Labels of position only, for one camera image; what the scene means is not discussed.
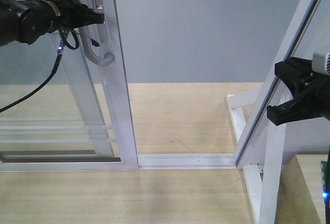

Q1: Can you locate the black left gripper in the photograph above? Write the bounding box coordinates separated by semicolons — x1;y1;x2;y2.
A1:
48;0;105;32

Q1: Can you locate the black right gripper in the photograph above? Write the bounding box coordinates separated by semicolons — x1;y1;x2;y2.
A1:
267;57;329;126

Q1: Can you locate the white framed sliding glass door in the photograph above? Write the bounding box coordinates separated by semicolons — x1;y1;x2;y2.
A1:
1;0;138;172

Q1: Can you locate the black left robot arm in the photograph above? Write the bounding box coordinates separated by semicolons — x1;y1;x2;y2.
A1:
1;0;104;50

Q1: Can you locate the white triangular support brace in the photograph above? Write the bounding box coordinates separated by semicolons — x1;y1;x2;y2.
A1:
226;86;295;223

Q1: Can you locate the light wooden box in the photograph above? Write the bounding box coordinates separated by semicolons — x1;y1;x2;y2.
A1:
275;154;327;223

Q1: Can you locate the aluminium floor track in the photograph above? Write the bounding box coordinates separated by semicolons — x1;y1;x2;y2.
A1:
138;153;236;170

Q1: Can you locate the grey door handle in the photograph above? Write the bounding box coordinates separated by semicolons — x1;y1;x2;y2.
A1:
78;0;114;67

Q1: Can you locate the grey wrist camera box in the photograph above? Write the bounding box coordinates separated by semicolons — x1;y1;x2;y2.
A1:
311;53;329;75

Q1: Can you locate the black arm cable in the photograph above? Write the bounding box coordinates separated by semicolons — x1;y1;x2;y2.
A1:
0;25;101;114

